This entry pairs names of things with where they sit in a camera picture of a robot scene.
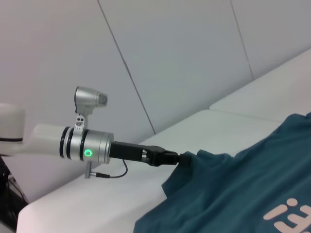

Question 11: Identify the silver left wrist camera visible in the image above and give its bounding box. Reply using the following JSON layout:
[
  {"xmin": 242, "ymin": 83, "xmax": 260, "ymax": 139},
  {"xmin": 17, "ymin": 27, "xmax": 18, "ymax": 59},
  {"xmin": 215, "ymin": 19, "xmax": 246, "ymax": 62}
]
[{"xmin": 73, "ymin": 86, "xmax": 109, "ymax": 136}]

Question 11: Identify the black cable bundle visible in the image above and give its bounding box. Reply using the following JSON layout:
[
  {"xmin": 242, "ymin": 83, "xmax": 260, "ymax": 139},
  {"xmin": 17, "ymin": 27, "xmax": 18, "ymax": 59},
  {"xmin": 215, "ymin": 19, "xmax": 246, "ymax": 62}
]
[{"xmin": 0, "ymin": 155, "xmax": 30, "ymax": 233}]

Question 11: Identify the teal FREE print T-shirt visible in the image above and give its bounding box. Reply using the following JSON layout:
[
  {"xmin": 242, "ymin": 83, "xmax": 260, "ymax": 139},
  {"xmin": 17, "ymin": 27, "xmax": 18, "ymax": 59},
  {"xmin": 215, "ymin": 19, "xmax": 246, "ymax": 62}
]
[{"xmin": 133, "ymin": 113, "xmax": 311, "ymax": 233}]

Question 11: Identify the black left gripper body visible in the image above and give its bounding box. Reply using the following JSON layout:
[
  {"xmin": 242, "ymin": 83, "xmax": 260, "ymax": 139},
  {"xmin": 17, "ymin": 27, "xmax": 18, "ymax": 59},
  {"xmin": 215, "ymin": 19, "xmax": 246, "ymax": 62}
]
[{"xmin": 110, "ymin": 141, "xmax": 179, "ymax": 167}]

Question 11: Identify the left arm plug cable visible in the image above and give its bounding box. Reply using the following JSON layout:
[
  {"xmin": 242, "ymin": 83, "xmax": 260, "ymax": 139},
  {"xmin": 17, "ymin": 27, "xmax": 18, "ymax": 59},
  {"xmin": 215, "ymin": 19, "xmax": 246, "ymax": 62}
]
[{"xmin": 84, "ymin": 159, "xmax": 129, "ymax": 180}]

